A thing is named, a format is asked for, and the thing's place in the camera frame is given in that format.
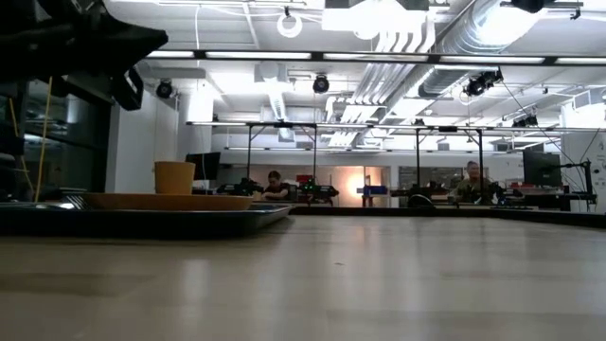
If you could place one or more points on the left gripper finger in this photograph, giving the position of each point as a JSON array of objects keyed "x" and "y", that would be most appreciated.
[
  {"x": 128, "y": 45},
  {"x": 120, "y": 97}
]

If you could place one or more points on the person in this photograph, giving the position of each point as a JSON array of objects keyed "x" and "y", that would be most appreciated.
[
  {"x": 471, "y": 184},
  {"x": 274, "y": 179}
]

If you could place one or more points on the black background rig frame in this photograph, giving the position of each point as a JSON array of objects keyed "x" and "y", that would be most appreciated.
[
  {"x": 249, "y": 151},
  {"x": 480, "y": 151}
]

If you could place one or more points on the black hanging camera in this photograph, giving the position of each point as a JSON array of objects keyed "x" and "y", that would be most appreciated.
[
  {"x": 164, "y": 90},
  {"x": 321, "y": 85},
  {"x": 475, "y": 86},
  {"x": 525, "y": 121}
]

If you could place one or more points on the black background robot arm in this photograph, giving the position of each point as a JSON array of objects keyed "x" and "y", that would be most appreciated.
[
  {"x": 244, "y": 187},
  {"x": 502, "y": 192}
]

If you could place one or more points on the background robot with green lights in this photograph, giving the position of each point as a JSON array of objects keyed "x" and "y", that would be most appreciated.
[{"x": 322, "y": 192}]

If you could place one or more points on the black monitor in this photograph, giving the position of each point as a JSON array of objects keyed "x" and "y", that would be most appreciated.
[
  {"x": 208, "y": 166},
  {"x": 542, "y": 168}
]

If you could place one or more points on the black table frame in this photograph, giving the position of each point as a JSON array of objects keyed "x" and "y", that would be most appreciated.
[{"x": 379, "y": 211}]

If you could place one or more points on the black overhead light bar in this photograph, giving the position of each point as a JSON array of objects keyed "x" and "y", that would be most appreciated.
[{"x": 317, "y": 56}]

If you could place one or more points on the orange cup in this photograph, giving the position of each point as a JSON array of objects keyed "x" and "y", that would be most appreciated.
[{"x": 174, "y": 177}]

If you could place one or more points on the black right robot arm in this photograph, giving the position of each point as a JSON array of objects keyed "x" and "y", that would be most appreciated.
[{"x": 528, "y": 5}]

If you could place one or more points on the dark green tray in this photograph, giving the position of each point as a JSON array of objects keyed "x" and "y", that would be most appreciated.
[{"x": 142, "y": 220}]

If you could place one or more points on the orange plate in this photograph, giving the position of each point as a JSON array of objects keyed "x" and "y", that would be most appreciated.
[{"x": 165, "y": 202}]

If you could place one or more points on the blue box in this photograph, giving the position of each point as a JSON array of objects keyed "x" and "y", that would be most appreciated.
[{"x": 374, "y": 190}]

